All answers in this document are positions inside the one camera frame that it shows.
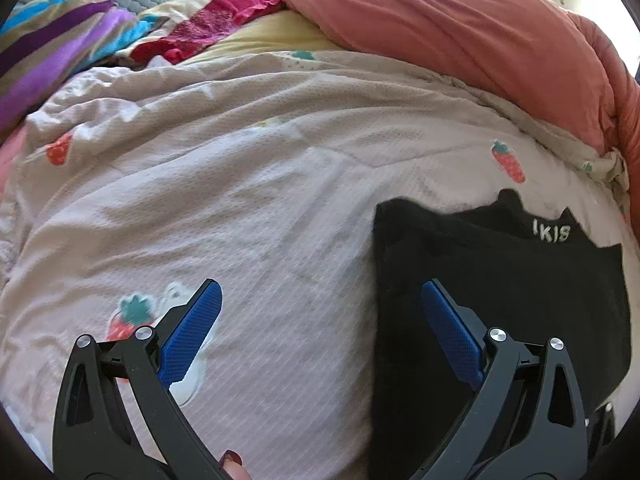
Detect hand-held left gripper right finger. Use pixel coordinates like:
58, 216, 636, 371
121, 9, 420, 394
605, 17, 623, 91
410, 279, 587, 480

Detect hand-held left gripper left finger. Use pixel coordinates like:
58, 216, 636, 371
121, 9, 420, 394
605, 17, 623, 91
52, 278, 228, 480

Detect black garment with white print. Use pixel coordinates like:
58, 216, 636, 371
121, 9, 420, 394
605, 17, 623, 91
370, 189, 632, 480

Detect person's left hand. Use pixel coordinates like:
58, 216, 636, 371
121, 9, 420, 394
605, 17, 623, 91
219, 450, 253, 480

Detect strawberry print quilt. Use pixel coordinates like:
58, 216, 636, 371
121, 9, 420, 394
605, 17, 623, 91
0, 50, 631, 480

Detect pink duvet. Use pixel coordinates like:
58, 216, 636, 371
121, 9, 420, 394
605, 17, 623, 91
287, 0, 640, 161

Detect pale yellow bedsheet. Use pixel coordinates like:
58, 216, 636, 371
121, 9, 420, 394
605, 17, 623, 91
180, 10, 351, 63

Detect red patchwork blanket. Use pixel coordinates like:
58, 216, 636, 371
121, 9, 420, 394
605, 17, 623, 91
117, 0, 288, 66

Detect striped pillow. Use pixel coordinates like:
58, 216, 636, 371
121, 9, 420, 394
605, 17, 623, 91
0, 0, 151, 133

